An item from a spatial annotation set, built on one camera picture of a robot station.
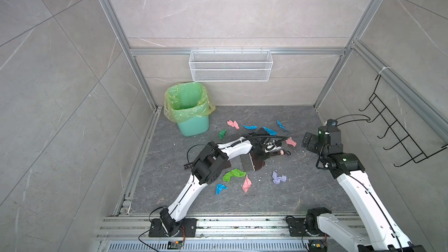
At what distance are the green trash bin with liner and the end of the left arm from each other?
29 cm

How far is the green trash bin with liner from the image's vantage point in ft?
2.85

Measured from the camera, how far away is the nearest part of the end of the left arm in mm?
790
